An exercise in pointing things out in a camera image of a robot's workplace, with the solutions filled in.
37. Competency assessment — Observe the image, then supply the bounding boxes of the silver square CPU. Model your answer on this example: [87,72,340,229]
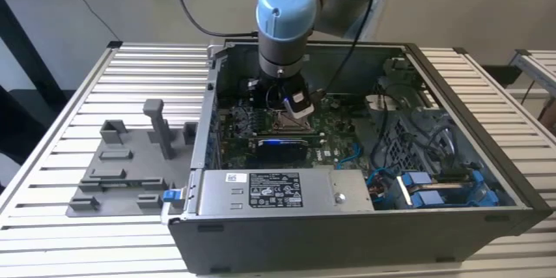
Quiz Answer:
[280,115,305,128]

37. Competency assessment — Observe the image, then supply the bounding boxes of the metal CPU socket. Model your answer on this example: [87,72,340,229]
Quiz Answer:
[271,110,313,131]

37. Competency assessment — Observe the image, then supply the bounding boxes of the black graphics card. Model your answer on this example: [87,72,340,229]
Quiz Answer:
[249,137,320,165]

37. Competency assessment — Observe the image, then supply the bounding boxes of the green motherboard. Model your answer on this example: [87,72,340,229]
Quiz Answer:
[215,94,371,170]

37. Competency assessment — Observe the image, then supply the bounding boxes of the silver power supply unit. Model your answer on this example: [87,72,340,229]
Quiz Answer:
[197,169,375,217]

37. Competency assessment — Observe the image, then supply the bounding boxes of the grey metal drive cage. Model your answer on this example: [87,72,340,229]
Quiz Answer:
[360,92,483,178]

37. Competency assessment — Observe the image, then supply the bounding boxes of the blue case latch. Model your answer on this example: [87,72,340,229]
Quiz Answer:
[159,188,181,202]

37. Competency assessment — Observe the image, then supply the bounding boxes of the grey plastic parts rack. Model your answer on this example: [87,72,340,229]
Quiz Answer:
[64,98,201,217]

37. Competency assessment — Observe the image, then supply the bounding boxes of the blue disk carrier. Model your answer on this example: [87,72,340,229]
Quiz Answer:
[397,169,488,191]
[408,186,500,210]

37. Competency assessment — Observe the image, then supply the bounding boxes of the dark grey PC case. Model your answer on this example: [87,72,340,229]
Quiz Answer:
[167,38,553,275]

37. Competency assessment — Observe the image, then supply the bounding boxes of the black crate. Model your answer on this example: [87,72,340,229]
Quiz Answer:
[481,64,523,92]

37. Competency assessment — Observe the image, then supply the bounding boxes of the black floor stand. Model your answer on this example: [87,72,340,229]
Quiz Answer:
[0,0,77,144]

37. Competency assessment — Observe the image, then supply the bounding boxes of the metal slatted side table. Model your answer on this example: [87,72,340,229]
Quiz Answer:
[505,48,556,100]

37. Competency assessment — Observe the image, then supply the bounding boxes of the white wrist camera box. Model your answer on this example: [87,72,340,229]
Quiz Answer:
[284,91,316,119]

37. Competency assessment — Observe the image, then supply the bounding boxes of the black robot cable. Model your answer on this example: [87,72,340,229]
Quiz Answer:
[323,0,377,93]
[176,0,260,37]

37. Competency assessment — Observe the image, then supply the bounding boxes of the black power wire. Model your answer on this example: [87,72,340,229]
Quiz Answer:
[369,92,395,165]

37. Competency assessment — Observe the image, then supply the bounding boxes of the blue data wire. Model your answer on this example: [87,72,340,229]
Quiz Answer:
[336,143,371,165]

